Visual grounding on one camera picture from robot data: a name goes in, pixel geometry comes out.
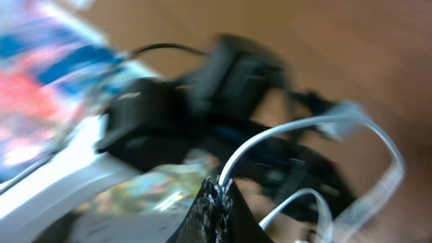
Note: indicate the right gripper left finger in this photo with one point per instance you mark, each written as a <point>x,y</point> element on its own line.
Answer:
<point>198,225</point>

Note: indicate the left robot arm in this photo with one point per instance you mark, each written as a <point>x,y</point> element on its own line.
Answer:
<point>152,125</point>

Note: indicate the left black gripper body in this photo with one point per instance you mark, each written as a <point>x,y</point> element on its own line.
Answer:
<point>281,167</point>

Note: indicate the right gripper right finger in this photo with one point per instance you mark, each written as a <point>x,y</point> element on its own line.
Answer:
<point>235,222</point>

